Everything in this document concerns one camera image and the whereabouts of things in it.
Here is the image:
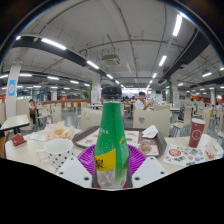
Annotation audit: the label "crumpled food wrapper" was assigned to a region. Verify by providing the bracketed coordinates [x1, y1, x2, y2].
[43, 120, 76, 141]

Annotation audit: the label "red tissue packet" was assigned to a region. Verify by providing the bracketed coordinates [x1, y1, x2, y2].
[11, 133, 28, 147]

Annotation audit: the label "red paper cup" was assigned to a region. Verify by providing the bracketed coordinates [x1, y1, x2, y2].
[188, 117, 207, 149]

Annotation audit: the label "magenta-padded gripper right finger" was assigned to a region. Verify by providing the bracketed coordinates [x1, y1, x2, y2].
[126, 143, 169, 189]

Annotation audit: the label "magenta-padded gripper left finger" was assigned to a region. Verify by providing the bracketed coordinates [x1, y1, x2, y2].
[55, 143, 99, 189]

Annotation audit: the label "blue pillar sign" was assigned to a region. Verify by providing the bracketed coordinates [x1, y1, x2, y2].
[7, 79, 17, 98]

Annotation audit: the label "ceiling air conditioner unit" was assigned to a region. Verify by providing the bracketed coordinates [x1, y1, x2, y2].
[100, 53, 121, 67]

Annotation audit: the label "white paper sheet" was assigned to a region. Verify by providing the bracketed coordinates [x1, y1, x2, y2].
[28, 130, 48, 143]

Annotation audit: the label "white paper napkin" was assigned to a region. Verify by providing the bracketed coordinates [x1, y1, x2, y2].
[141, 124, 159, 139]

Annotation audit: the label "printed leaflet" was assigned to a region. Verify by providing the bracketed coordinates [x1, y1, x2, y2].
[162, 143, 208, 168]

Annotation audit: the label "green drink bottle yellow label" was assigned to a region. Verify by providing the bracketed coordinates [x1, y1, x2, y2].
[92, 86, 131, 190]

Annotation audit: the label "white polka dot mug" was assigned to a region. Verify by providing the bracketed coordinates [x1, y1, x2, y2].
[35, 138, 76, 171]

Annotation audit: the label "ceiling light strips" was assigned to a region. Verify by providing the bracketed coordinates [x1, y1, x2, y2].
[0, 13, 224, 101]

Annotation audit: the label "printed paper tray liner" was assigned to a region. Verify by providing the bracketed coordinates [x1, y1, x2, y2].
[77, 129, 160, 157]

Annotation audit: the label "beige canteen chairs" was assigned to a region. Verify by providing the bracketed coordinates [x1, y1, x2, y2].
[14, 98, 224, 138]

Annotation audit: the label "white square canteen table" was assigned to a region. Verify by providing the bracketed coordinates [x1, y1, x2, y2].
[0, 114, 31, 136]

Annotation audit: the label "person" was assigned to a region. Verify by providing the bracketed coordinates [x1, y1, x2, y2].
[134, 90, 153, 111]
[28, 98, 38, 126]

